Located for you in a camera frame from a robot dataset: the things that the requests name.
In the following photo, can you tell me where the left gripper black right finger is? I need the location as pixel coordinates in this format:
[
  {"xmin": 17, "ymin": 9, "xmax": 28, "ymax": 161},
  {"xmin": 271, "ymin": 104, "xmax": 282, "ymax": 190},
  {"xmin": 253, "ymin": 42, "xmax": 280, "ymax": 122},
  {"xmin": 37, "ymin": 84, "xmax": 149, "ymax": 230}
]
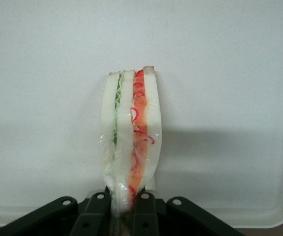
[{"xmin": 131, "ymin": 192, "xmax": 160, "ymax": 236}]

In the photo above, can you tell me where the cream plastic tray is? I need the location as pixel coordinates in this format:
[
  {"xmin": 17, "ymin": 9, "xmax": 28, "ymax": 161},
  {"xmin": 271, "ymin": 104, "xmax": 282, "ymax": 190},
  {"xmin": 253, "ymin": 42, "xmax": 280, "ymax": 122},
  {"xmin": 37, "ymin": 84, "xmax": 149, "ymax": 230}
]
[{"xmin": 0, "ymin": 0, "xmax": 283, "ymax": 228}]

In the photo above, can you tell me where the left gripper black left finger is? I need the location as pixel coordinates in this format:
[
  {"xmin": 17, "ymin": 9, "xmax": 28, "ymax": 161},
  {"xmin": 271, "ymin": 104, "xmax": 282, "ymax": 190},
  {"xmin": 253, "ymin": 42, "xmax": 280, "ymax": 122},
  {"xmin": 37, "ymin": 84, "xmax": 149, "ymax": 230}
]
[{"xmin": 69, "ymin": 191, "xmax": 113, "ymax": 236}]

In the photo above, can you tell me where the plastic sandwich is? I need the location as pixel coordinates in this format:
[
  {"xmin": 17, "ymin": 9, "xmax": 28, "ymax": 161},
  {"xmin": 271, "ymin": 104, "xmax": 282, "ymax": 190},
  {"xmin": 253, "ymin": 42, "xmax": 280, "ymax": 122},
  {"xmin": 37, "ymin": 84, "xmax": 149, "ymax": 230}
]
[{"xmin": 99, "ymin": 65, "xmax": 163, "ymax": 236}]

